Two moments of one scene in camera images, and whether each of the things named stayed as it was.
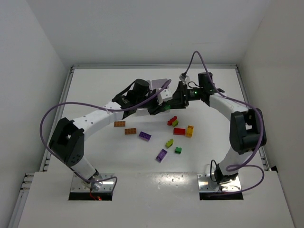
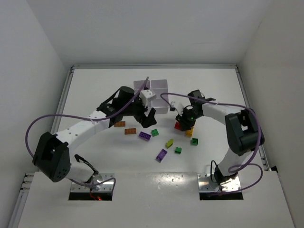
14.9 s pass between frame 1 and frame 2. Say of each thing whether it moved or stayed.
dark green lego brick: stayed
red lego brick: moved
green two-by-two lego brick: moved
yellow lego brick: stayed
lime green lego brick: stayed
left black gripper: moved
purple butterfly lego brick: stayed
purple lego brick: stayed
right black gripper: moved
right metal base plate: stayed
